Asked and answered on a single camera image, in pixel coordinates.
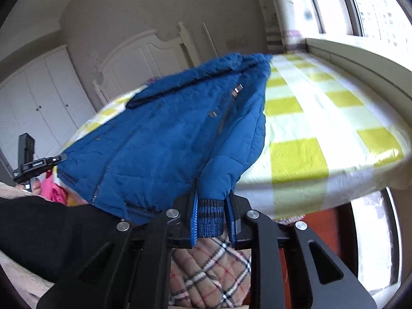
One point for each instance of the printed curtain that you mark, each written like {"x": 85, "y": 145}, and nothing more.
{"x": 296, "y": 6}

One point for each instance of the person's left hand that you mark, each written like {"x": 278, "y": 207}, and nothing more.
{"x": 35, "y": 187}

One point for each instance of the yellow checked bed sheet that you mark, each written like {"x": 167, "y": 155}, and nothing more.
{"x": 322, "y": 119}

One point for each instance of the metal pole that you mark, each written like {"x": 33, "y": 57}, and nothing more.
{"x": 210, "y": 40}

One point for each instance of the bright pink cloth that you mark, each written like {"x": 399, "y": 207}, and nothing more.
{"x": 54, "y": 190}

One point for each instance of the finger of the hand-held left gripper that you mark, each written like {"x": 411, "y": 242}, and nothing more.
{"x": 48, "y": 161}

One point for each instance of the window with grey frame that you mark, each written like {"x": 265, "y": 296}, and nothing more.
{"x": 376, "y": 6}

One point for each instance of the white wardrobe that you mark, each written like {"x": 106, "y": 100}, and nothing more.
{"x": 41, "y": 103}

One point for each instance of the white wooden headboard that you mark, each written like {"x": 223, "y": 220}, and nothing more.
{"x": 141, "y": 58}

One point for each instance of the blue puffer jacket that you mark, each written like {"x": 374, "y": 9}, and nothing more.
{"x": 161, "y": 128}

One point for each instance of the person's plaid pants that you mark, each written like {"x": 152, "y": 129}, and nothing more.
{"x": 206, "y": 273}

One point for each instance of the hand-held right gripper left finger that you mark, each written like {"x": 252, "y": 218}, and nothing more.
{"x": 194, "y": 219}

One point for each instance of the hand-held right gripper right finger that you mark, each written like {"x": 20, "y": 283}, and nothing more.
{"x": 232, "y": 228}

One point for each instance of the beige window sill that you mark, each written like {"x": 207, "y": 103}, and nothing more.
{"x": 370, "y": 64}

